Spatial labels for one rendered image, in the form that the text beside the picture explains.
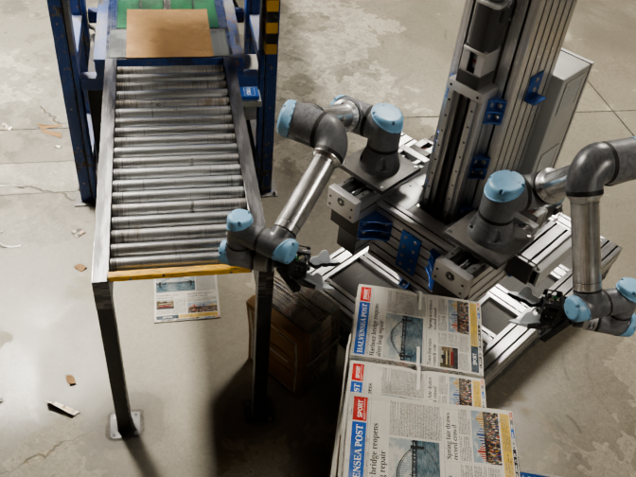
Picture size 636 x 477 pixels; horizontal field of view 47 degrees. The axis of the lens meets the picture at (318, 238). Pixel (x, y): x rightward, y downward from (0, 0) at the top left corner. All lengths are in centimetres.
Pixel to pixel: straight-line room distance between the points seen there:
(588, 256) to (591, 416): 124
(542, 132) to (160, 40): 173
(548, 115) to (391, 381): 116
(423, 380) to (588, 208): 63
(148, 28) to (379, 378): 214
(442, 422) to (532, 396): 154
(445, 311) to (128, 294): 160
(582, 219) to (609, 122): 297
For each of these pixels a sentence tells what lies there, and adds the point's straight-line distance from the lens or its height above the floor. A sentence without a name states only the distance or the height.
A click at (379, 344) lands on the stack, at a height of 83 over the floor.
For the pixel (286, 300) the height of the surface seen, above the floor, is 38.
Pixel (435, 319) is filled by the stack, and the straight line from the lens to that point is 220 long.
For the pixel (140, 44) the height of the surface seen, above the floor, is 80.
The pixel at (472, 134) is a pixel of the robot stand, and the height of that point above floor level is 109.
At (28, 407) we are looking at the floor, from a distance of 305.
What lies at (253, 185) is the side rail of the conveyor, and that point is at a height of 80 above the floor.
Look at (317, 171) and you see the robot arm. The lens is 216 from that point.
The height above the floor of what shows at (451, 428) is 107.
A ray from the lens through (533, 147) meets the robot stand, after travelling 279.
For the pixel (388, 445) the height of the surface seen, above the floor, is 107.
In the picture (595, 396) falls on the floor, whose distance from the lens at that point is 331.
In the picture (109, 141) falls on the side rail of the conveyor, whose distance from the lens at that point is 284.
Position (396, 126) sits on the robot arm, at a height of 102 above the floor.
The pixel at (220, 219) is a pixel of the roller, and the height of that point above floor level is 79.
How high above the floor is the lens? 242
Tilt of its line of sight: 42 degrees down
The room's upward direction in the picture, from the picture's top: 6 degrees clockwise
